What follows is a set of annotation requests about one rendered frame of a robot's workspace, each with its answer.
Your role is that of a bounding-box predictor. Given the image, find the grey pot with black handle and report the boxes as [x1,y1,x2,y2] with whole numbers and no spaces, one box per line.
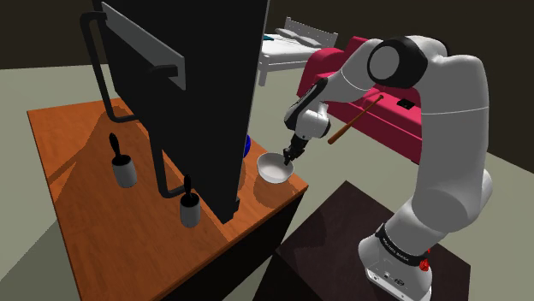
[179,174,202,228]
[108,133,139,189]

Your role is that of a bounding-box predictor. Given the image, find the white bed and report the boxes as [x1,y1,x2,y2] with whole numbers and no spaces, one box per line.
[257,16,340,88]

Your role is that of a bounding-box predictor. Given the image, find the red sofa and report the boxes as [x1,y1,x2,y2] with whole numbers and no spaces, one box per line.
[296,36,424,166]

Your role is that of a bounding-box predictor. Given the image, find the orange wooden table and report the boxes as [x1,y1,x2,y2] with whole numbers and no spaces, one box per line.
[27,96,310,301]

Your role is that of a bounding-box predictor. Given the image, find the dark robot stand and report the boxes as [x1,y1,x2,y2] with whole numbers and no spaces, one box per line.
[252,180,472,301]

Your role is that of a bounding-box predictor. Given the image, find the white bowl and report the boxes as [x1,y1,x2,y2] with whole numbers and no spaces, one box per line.
[256,151,295,185]

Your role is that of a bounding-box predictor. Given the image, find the brown wooden bat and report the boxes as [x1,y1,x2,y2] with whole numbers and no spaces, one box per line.
[326,94,385,146]

